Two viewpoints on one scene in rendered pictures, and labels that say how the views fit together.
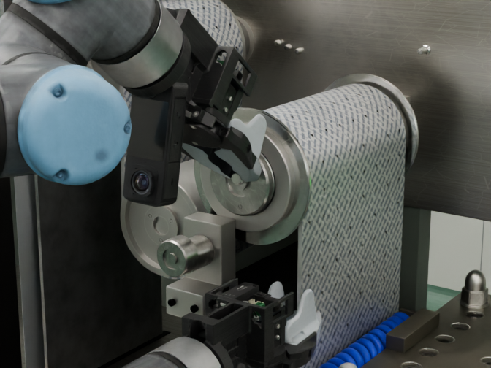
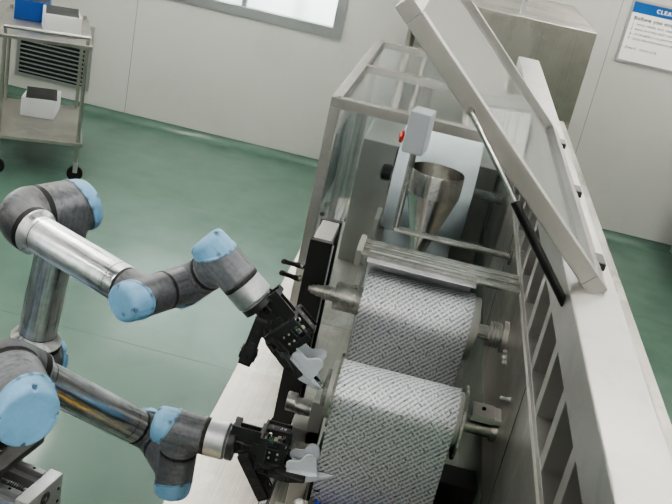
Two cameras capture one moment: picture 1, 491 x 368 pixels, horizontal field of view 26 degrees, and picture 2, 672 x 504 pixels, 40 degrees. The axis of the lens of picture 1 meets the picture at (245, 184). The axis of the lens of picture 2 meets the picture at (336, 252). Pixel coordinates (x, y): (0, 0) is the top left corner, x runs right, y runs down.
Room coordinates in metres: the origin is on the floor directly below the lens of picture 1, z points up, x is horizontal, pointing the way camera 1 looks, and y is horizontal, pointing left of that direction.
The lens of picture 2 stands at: (0.22, -1.35, 2.17)
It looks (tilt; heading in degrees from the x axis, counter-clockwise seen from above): 22 degrees down; 59
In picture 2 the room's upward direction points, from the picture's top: 12 degrees clockwise
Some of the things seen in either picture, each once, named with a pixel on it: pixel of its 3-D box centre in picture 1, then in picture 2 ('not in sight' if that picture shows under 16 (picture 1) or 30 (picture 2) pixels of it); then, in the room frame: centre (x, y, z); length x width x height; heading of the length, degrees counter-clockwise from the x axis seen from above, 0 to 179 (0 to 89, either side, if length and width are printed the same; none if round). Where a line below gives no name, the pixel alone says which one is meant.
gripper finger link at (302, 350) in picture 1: (286, 351); (284, 471); (0.99, -0.04, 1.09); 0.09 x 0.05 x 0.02; 144
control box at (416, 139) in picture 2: not in sight; (415, 130); (1.41, 0.43, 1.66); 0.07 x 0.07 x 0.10; 46
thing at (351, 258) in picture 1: (353, 277); (376, 480); (1.14, -0.12, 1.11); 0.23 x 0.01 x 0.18; 145
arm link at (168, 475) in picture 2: not in sight; (172, 465); (0.82, 0.12, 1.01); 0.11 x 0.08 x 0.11; 95
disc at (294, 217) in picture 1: (250, 177); (335, 389); (1.08, -0.01, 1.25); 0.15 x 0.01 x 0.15; 55
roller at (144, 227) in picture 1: (225, 199); not in sight; (1.25, 0.02, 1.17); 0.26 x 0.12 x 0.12; 145
